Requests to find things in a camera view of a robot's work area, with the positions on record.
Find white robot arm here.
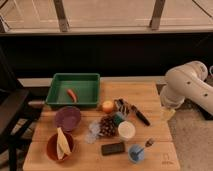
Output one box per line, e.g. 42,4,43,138
160,61,213,116

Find white paper cup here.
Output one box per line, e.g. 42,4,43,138
118,121,136,141

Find blue cup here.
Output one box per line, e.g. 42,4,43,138
128,144,145,164

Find green plastic tray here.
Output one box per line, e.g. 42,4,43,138
46,73,100,107

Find orange apple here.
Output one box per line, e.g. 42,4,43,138
102,101,115,114

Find striped zebra toy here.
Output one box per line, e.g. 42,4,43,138
114,99,130,117

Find orange carrot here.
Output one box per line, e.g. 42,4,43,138
67,89,77,103

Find brown pine cone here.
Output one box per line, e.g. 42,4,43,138
100,116,116,137

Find clear crumpled plastic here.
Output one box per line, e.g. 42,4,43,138
85,121,100,144

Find purple bowl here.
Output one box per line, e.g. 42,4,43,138
54,106,81,132

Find black rectangular block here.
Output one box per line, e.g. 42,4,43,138
101,142,125,156

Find yellow banana peel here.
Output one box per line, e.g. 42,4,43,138
56,127,71,160

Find red-brown bowl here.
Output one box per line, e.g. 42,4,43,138
46,134,74,162

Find black chair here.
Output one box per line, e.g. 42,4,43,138
0,47,40,171

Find black handled knife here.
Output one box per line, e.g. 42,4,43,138
131,105,150,126

